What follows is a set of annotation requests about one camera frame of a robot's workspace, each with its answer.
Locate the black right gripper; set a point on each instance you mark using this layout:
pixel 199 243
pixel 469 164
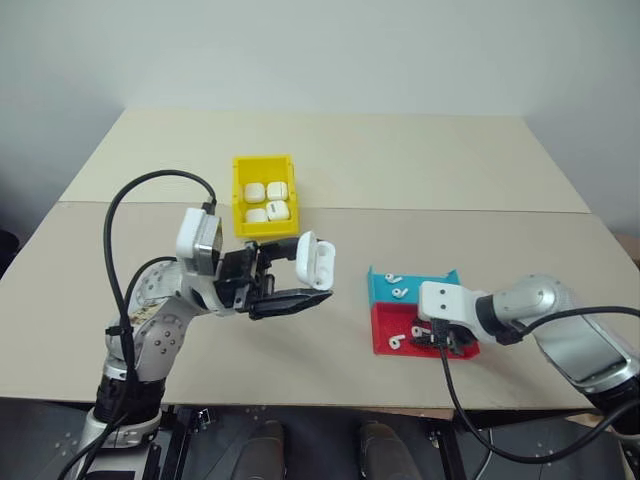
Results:
pixel 442 332

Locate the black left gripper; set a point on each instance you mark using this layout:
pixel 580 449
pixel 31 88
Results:
pixel 237 280

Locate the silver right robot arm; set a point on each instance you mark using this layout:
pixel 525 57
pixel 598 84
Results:
pixel 565 325

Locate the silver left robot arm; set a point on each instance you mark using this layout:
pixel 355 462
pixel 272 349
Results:
pixel 160 330

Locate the white earbud case with label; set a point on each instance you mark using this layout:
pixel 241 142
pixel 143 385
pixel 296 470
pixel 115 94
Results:
pixel 278 210

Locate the closed white earbud case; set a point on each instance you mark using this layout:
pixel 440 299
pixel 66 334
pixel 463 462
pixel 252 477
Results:
pixel 276 190
pixel 256 216
pixel 254 192

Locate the yellow plastic bin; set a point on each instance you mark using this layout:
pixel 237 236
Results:
pixel 240 200

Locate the white earbud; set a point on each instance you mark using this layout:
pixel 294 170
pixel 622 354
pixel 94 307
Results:
pixel 399 292
pixel 392 277
pixel 395 342
pixel 416 330

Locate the red plastic tray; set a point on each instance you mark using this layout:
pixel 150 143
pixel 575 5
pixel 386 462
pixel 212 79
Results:
pixel 395 320

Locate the blue plastic tray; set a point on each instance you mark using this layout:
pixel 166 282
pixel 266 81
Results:
pixel 382 292

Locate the dark brown rounded shape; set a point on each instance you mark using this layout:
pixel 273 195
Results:
pixel 262 450
pixel 385 450

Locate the black object at room edge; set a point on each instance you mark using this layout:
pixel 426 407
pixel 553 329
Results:
pixel 7 252

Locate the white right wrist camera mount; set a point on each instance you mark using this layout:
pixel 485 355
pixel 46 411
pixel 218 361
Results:
pixel 445 300

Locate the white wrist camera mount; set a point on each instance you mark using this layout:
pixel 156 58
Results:
pixel 445 300
pixel 192 235

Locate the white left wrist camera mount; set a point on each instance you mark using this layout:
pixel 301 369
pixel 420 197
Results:
pixel 192 235

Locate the black metal base frame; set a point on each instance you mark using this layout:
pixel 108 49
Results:
pixel 320 445

